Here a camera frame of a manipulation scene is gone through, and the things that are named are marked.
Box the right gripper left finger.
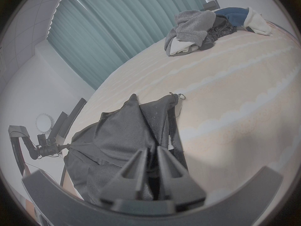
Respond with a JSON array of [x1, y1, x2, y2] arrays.
[[99, 147, 149, 206]]

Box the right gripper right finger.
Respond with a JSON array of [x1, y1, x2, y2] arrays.
[[156, 146, 207, 205]]

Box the black T-shirt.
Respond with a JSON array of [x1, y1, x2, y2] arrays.
[[63, 93, 190, 205]]

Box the bed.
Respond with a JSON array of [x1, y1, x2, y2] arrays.
[[60, 0, 301, 203]]

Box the pile of clothes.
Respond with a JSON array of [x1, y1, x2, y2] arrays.
[[164, 7, 274, 57]]

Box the round white mirror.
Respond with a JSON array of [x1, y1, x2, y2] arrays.
[[35, 113, 53, 133]]

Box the blue-green curtain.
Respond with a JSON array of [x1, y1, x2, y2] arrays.
[[47, 0, 132, 91], [68, 0, 212, 68]]

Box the grey bedside table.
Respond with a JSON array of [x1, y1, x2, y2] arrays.
[[200, 0, 219, 12]]

